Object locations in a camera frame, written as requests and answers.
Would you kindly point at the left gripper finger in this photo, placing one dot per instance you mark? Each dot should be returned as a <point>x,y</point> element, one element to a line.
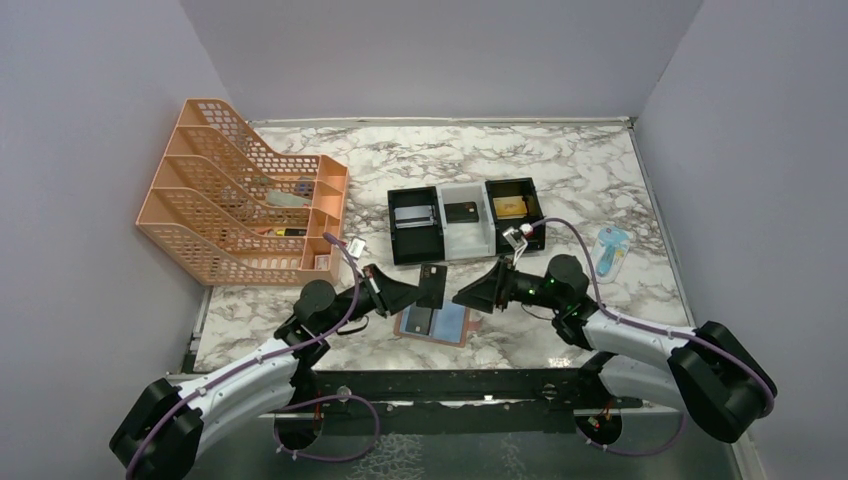
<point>393,291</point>
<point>394,306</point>

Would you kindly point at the small box in rack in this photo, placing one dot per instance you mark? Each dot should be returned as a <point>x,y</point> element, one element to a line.
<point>322,262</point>

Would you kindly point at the gold card in tray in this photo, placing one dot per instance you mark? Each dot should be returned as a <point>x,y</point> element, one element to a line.
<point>510,207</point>

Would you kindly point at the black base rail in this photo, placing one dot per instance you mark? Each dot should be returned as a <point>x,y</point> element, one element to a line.
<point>359,403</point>

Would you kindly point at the brown leather card holder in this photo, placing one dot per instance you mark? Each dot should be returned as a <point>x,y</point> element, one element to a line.
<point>450,325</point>

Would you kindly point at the orange plastic file rack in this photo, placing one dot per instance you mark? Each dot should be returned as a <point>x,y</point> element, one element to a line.
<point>207,198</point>

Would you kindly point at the blue packaged item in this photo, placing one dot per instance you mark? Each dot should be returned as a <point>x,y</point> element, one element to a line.
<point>609,252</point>

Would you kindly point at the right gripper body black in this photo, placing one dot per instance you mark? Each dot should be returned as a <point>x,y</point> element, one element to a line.
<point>503,285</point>

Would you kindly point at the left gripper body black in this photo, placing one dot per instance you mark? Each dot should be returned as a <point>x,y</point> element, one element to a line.
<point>382,291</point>

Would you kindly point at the black card in holder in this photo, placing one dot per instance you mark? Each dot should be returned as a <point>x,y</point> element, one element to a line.
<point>419,320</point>

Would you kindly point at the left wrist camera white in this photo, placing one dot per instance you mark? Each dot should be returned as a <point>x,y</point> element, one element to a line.
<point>355,247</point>

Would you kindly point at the black card in tray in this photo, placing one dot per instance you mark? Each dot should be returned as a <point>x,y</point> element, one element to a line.
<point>461,213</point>

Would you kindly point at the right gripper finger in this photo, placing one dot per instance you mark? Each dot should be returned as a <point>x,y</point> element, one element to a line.
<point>488,288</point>
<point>484,304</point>

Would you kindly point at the silver card in tray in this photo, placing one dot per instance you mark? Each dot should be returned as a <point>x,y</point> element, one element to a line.
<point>414,216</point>

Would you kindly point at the yellow marker in rack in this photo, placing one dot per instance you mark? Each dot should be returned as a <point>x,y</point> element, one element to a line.
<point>281,232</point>

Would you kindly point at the white middle sorting tray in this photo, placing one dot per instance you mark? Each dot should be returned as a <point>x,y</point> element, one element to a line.
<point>469,240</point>

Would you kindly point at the black right sorting tray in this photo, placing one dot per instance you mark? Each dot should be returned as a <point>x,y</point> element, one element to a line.
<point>524,187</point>

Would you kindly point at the black sorting tray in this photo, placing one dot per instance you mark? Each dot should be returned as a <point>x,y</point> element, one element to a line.
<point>416,245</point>
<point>524,187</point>

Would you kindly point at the black left sorting tray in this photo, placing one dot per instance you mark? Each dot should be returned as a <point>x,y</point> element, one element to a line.
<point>416,245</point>

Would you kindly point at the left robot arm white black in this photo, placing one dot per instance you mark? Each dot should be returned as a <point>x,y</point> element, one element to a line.
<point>171,425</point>

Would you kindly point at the black magnetic stripe card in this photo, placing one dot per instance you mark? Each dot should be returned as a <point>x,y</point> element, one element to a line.
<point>432,283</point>

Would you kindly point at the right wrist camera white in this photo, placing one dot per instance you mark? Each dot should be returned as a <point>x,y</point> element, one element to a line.
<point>518,238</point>

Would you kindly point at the grey item in rack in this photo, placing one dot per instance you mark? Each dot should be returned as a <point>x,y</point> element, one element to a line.
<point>283,199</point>

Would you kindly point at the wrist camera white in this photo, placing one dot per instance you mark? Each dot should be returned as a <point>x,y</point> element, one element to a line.
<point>518,238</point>
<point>355,247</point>

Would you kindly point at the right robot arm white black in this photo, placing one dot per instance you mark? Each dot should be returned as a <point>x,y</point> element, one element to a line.
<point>704,372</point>

